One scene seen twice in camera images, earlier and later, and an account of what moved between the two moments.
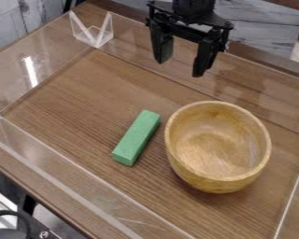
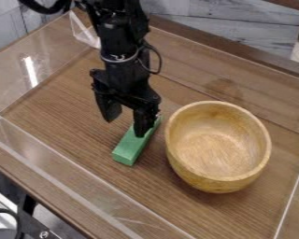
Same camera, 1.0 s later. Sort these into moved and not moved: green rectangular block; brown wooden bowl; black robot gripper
Moved: black robot gripper
Not moved: brown wooden bowl; green rectangular block
